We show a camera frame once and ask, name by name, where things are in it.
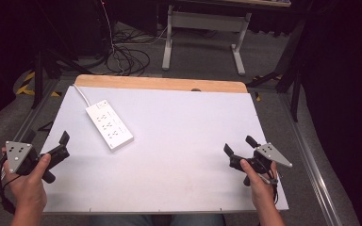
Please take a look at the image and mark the person's left hand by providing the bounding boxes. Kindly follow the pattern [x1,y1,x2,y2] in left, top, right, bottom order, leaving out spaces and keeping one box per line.
[1,147,52,215]

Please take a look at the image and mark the white power strip cable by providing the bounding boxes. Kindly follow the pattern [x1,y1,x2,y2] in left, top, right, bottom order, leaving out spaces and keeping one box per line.
[72,83,91,108]

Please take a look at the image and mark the black metal stand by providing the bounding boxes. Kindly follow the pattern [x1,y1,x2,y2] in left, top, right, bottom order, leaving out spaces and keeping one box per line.
[245,12,307,123]
[30,0,92,110]

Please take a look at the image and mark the aluminium floor rail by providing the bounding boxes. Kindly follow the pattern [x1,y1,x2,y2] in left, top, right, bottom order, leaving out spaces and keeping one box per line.
[0,78,60,206]
[278,92,344,226]

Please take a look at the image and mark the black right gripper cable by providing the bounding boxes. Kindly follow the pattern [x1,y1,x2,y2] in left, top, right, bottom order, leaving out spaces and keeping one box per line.
[271,170,281,205]

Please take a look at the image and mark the white board work surface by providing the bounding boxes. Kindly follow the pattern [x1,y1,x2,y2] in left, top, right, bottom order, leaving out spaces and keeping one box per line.
[40,86,290,215]

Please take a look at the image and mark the thin white floor cable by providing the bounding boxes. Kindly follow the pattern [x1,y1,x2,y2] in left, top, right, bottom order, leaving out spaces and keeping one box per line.
[99,0,171,53]

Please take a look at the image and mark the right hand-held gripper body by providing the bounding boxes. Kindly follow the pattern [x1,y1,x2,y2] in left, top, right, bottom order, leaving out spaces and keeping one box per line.
[229,142,293,186]

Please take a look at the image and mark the yellow black floor tape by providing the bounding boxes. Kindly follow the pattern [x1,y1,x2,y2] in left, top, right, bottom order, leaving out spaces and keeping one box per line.
[15,71,61,98]

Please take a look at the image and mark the tangle of black floor cables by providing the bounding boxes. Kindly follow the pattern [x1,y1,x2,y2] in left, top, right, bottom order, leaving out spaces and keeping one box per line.
[105,27,152,76]

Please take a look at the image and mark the white metal desk frame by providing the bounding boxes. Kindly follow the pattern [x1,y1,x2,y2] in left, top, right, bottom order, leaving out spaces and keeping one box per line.
[161,4,253,76]

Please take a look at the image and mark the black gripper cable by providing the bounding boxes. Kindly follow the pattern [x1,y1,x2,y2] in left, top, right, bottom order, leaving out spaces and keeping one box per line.
[271,170,281,205]
[0,154,17,215]

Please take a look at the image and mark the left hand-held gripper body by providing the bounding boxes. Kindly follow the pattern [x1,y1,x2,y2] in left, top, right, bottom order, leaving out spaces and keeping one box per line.
[5,140,71,185]

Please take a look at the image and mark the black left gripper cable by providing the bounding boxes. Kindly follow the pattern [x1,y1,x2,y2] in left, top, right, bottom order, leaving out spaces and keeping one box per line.
[0,154,17,215]

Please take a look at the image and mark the white power strip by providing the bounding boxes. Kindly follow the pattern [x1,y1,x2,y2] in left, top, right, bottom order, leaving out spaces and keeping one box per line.
[85,99,135,153]

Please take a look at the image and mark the person's right hand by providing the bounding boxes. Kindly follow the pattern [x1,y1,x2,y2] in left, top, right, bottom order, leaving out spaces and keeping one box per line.
[239,158,280,210]

